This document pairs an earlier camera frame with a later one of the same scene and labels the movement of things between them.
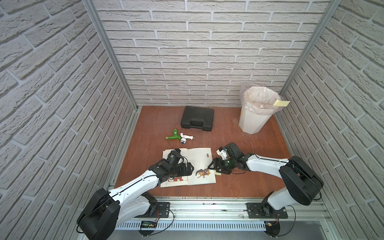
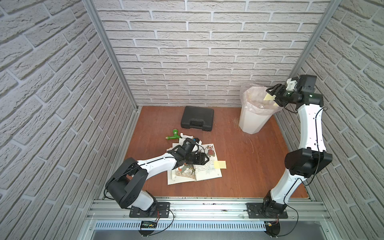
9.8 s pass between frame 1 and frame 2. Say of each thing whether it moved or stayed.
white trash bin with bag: stayed
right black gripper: moved
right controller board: stayed
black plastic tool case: stayed
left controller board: stayed
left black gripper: moved
